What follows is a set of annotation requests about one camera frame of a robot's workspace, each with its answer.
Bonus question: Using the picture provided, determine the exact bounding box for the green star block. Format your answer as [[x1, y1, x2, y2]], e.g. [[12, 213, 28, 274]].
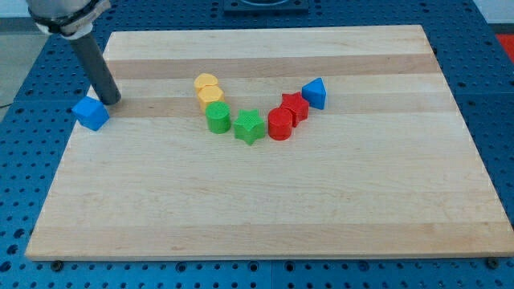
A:
[[233, 109, 265, 145]]

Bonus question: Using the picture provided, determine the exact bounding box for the red cylinder block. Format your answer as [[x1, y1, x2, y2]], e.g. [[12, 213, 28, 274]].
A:
[[267, 108, 292, 140]]

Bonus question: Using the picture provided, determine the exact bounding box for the green cylinder block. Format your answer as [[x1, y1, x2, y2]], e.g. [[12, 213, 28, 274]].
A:
[[206, 101, 231, 134]]

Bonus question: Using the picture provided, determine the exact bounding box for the red star block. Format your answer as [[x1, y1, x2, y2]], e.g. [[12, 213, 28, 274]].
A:
[[280, 92, 309, 128]]

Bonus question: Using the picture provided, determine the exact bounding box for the wooden board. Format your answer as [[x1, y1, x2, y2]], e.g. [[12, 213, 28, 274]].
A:
[[26, 25, 513, 261]]

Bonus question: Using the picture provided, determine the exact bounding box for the yellow hexagon block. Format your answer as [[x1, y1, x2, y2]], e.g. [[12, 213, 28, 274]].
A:
[[197, 86, 225, 112]]

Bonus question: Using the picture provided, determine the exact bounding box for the blue triangle block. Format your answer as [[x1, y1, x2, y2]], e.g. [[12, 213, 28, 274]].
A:
[[301, 78, 327, 110]]

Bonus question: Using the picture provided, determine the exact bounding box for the yellow heart block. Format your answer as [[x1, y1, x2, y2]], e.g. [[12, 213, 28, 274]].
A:
[[194, 73, 218, 93]]

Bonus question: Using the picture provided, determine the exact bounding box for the blue cube block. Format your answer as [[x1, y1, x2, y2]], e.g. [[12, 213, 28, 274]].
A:
[[71, 96, 110, 131]]

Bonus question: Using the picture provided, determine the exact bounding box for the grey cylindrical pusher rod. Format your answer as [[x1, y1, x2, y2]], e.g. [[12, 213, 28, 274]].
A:
[[69, 33, 121, 105]]

